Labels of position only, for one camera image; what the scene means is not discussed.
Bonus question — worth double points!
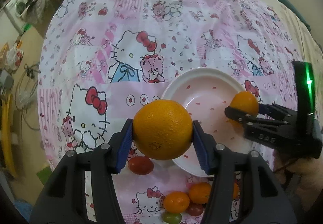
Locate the pink strawberry plate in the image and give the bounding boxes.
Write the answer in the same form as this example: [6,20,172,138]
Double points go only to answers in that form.
[160,67,253,178]

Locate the red cherry tomato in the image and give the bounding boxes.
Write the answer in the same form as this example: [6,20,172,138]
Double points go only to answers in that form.
[128,156,154,175]
[186,202,204,216]

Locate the white washing machine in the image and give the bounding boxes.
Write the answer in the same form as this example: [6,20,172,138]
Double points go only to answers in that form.
[4,0,27,18]

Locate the right hand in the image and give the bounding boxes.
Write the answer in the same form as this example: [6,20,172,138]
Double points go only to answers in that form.
[273,151,322,211]

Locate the green grape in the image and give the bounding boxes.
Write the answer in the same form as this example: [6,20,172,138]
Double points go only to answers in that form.
[162,211,182,224]

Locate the medium orange mandarin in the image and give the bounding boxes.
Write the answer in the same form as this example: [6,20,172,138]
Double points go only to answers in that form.
[230,91,260,129]

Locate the large orange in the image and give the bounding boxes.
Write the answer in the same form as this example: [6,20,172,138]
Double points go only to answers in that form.
[133,99,193,161]

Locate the Hello Kitty pink cloth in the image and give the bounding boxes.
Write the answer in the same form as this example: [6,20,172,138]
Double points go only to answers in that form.
[37,0,314,224]

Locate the small orange mandarin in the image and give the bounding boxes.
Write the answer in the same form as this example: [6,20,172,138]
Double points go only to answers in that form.
[233,182,240,200]

